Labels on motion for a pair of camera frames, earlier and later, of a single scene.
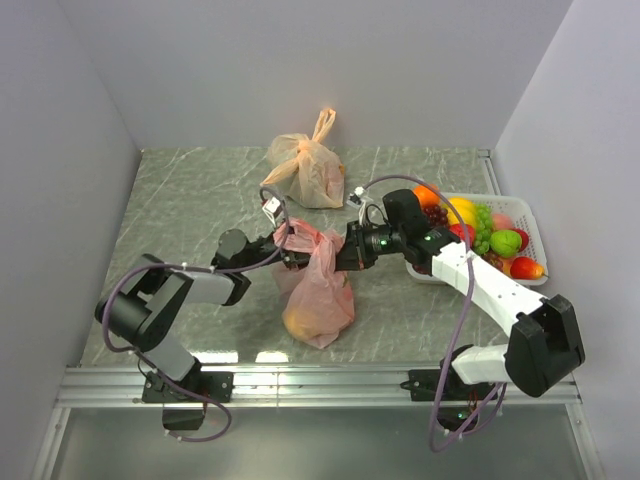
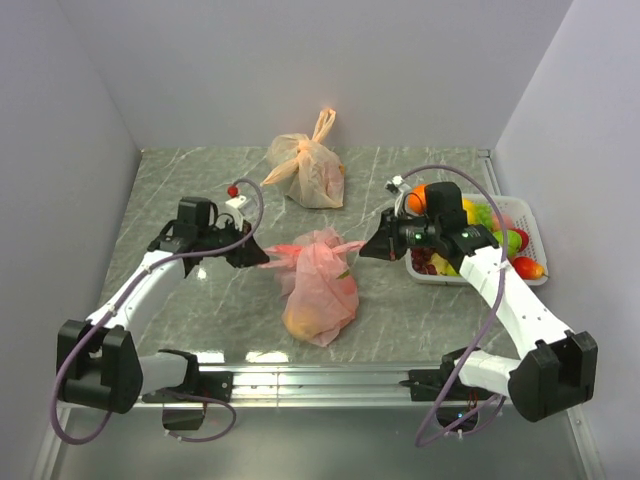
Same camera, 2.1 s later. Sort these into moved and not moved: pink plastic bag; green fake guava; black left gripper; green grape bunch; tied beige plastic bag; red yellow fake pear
Moved: pink plastic bag; black left gripper
Not moved: red yellow fake pear; green grape bunch; tied beige plastic bag; green fake guava
